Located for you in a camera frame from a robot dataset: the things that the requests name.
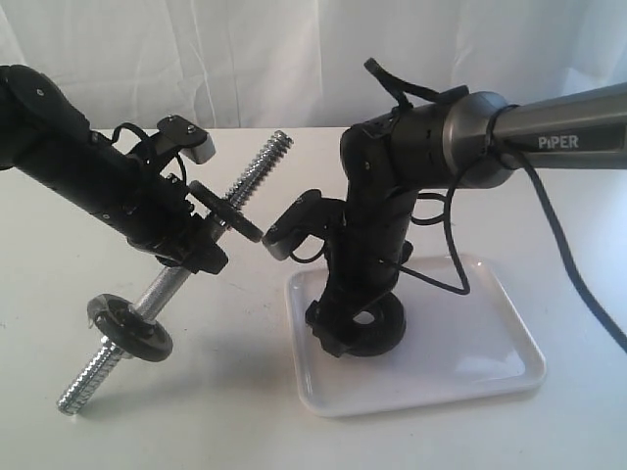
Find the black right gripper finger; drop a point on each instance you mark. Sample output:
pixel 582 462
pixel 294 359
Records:
pixel 332 323

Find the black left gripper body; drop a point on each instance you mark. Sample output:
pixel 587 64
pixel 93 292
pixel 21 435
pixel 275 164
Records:
pixel 158 218

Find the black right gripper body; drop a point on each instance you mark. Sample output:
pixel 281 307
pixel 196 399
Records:
pixel 365 248

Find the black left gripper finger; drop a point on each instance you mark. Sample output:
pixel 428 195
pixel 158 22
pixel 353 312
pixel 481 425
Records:
pixel 198 253

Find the black weight plate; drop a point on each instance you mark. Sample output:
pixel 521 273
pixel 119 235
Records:
pixel 225 211
pixel 141 338
pixel 376 329

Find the chrome threaded dumbbell bar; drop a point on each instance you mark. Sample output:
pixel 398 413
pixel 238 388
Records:
pixel 150 304

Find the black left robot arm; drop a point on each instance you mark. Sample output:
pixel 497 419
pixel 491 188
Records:
pixel 116 179

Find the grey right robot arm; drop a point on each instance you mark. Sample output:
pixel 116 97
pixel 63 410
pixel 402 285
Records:
pixel 461 139

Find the white plastic tray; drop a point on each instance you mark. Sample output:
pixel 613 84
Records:
pixel 456 348

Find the white backdrop curtain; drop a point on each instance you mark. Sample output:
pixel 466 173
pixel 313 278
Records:
pixel 300 63

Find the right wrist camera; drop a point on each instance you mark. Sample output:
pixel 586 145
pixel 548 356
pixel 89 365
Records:
pixel 294 225

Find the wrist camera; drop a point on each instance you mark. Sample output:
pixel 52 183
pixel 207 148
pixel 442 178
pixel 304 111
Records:
pixel 194 142
pixel 294 225

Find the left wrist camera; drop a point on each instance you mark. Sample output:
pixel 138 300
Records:
pixel 194 142

